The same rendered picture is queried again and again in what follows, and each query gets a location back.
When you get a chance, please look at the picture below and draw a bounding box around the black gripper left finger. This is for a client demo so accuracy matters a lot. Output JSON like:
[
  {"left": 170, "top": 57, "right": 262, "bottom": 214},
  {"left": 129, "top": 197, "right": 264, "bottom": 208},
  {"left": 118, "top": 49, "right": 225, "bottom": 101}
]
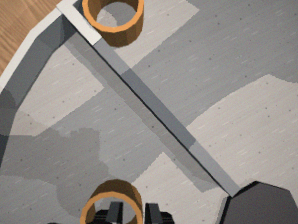
[{"left": 87, "top": 202, "right": 123, "bottom": 224}]

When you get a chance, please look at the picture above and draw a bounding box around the bronze bushing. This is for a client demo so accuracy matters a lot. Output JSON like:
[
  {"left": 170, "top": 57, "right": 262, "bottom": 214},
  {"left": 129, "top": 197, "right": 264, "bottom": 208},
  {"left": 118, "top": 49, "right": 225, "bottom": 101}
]
[
  {"left": 82, "top": 0, "right": 144, "bottom": 48},
  {"left": 80, "top": 179, "right": 143, "bottom": 224}
]

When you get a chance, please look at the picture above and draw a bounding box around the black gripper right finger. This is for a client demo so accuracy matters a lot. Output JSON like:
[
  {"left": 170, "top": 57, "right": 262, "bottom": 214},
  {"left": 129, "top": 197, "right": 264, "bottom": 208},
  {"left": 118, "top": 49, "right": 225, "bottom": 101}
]
[{"left": 144, "top": 203, "right": 175, "bottom": 224}]

